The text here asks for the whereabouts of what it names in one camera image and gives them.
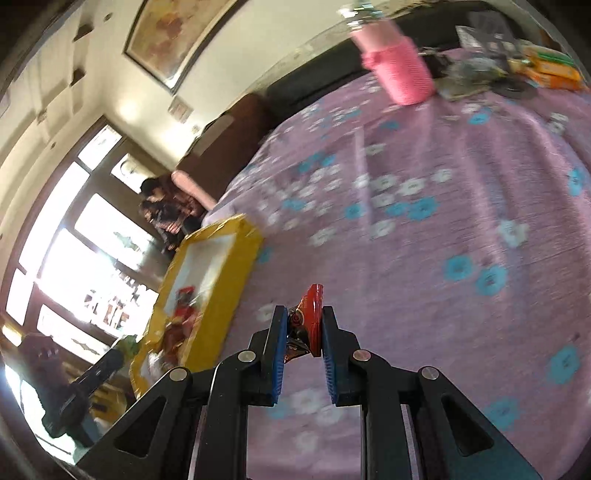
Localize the orange box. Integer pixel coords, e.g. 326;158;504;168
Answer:
526;62;583;92

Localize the white foam box yellow tape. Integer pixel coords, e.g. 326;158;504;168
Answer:
129;215;264;398

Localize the green striped box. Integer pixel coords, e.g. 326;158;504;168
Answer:
522;44;575;68

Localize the clear plastic bag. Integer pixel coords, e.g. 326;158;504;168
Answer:
434;46;536;100

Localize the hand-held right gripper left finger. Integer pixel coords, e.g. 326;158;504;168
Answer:
76;305;289;480

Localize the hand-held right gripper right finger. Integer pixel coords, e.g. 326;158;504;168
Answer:
321;305;543;480

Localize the red candy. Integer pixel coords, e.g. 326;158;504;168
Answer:
284;284;325;363

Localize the wooden framed window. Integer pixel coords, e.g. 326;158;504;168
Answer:
0;115;185;370

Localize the pink knitted sleeve bottle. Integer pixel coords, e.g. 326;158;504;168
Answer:
339;0;437;106

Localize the purple floral tablecloth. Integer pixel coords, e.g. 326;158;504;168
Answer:
185;46;591;480

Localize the dark red snack packet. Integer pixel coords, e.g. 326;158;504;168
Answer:
161;318;200;361

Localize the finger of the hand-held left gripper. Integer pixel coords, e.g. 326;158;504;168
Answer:
69;350;125;402

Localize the white red snack packet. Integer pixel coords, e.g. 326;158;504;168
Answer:
176;286;198;321

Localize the black sofa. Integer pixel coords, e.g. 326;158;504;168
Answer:
265;0;485;109

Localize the framed wall painting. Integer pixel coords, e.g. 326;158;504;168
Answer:
124;0;250;93

